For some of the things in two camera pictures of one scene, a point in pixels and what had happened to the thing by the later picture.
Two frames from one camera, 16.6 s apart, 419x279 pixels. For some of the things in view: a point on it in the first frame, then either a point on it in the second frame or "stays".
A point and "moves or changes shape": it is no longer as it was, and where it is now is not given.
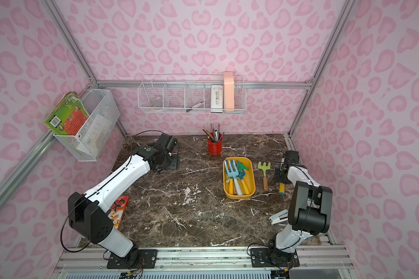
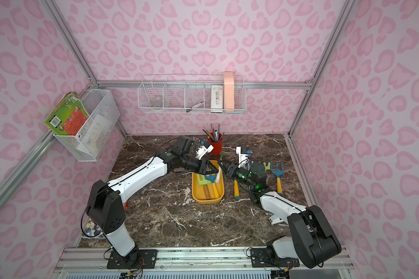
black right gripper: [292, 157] -> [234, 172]
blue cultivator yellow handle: [241, 174] moves or changes shape
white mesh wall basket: [87, 145] stays
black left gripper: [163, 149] -> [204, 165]
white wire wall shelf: [188, 93] stays
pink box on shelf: [229, 89] stays
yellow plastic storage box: [239, 177] -> [198, 190]
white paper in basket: [96, 135] stays
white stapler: [279, 217] stays
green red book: [68, 116] stays
